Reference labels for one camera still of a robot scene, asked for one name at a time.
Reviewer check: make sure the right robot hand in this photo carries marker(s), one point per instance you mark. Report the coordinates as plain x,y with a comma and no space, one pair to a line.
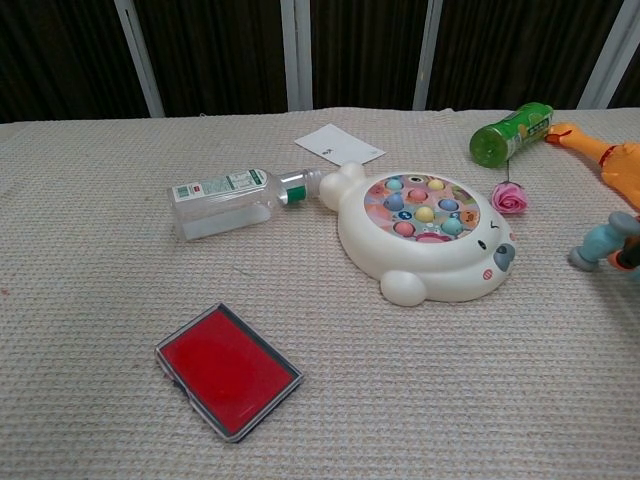
627,260

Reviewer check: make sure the teal grey toy hammer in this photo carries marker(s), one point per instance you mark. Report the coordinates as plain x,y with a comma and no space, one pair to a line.
597,240

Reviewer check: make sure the white bear whack-a-mole toy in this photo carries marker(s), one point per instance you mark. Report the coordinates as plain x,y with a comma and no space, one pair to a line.
425,270

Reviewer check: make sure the yellow rubber chicken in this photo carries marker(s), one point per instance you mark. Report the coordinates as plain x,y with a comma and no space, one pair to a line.
620,165

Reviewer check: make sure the pink artificial rose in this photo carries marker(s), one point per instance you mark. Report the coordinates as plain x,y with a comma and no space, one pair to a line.
509,198

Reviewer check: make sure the dark ribbed partition panel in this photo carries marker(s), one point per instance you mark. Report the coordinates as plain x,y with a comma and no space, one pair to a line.
631,85
60,55
215,55
365,50
515,50

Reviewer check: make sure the green drink bottle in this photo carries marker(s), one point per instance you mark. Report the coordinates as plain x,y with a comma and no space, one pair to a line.
500,137

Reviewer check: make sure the white paper card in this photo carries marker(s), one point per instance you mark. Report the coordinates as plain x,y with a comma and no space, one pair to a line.
335,140

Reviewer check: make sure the clear plastic bottle green label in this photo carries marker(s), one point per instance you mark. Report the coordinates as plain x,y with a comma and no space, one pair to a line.
215,205

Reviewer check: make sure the red ink pad case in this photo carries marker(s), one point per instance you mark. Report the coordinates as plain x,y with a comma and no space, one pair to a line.
225,370

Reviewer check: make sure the beige woven tablecloth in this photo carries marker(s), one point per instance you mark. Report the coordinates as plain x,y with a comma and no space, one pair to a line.
100,300

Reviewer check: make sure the white partition post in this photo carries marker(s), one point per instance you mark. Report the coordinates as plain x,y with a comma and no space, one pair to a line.
142,65
427,50
297,50
610,50

